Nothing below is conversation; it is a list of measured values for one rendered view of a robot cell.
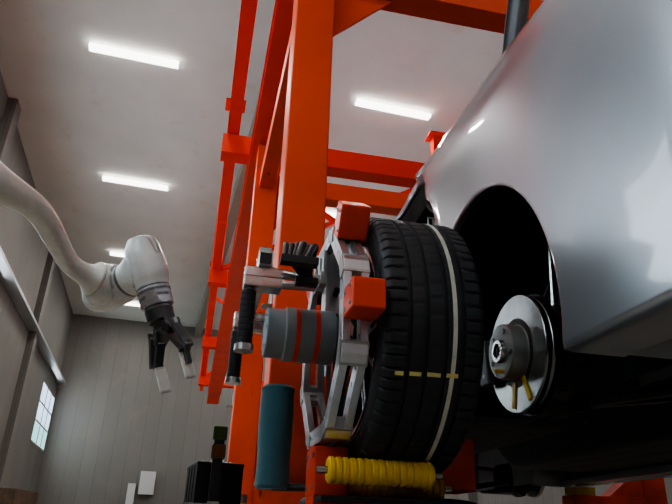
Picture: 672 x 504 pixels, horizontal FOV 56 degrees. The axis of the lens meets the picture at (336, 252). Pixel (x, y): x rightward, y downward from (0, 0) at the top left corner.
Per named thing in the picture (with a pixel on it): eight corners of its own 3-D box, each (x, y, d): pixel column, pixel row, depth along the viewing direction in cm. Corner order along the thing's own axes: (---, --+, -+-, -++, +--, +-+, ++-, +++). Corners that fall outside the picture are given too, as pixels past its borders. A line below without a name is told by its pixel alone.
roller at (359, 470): (447, 488, 142) (445, 461, 144) (318, 482, 136) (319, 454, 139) (437, 490, 147) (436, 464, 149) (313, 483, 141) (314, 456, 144)
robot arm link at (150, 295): (145, 283, 166) (150, 304, 164) (176, 281, 172) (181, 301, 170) (130, 296, 171) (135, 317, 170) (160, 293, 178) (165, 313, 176)
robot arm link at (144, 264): (180, 281, 174) (148, 299, 180) (167, 231, 178) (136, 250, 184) (151, 280, 165) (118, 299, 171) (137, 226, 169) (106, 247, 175)
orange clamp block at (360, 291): (375, 322, 141) (387, 309, 133) (341, 318, 139) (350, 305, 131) (375, 292, 144) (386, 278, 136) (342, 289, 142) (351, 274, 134)
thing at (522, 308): (565, 394, 152) (545, 276, 168) (535, 391, 150) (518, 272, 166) (506, 426, 179) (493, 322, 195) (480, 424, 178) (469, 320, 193)
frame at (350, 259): (369, 430, 131) (371, 200, 153) (338, 428, 130) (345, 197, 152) (319, 458, 179) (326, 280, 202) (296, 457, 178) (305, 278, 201)
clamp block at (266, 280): (282, 288, 147) (283, 267, 150) (243, 284, 146) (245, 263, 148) (279, 295, 152) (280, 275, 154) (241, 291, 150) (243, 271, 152)
